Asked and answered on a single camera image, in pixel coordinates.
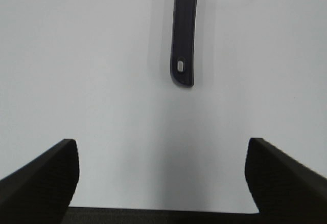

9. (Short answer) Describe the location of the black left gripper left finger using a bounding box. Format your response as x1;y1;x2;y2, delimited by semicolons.
1;139;80;223

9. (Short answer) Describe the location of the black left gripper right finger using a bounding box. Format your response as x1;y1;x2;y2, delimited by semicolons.
245;138;326;215

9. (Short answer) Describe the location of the purple plastic dustpan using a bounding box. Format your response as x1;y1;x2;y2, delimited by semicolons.
170;0;197;88

